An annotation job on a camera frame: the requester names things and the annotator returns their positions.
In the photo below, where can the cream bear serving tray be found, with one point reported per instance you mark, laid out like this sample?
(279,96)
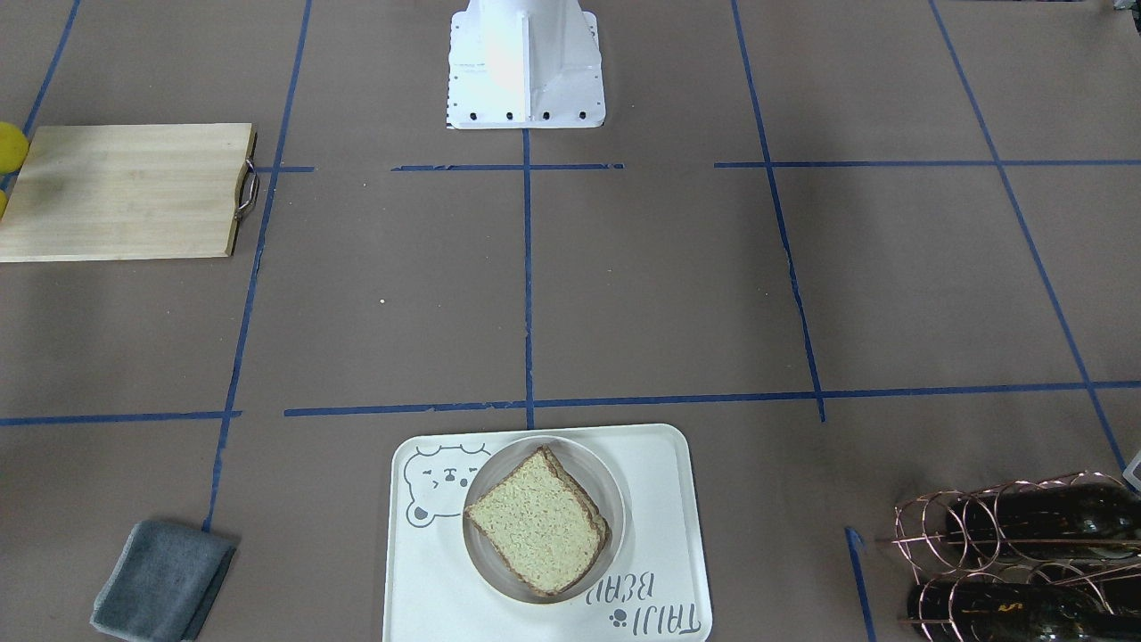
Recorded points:
(657,589)

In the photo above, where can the dark green wine bottle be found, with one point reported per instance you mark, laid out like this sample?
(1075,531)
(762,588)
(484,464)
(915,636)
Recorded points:
(1087,521)

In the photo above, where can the light bamboo cutting board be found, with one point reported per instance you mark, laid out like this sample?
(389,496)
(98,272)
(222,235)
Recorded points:
(129,192)

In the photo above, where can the white round plate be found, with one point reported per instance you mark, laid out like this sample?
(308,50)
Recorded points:
(594,473)

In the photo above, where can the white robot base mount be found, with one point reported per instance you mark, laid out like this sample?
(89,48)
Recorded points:
(524,65)

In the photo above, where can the grey folded cloth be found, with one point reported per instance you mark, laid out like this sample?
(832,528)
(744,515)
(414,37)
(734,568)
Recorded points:
(165,582)

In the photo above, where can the yellow lemon half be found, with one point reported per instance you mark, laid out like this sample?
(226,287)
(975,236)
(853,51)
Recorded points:
(14,146)

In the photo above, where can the brown bread slice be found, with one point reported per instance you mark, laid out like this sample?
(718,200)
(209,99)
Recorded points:
(543,525)

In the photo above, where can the copper wire bottle rack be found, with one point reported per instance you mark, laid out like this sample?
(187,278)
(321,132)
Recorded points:
(920,538)

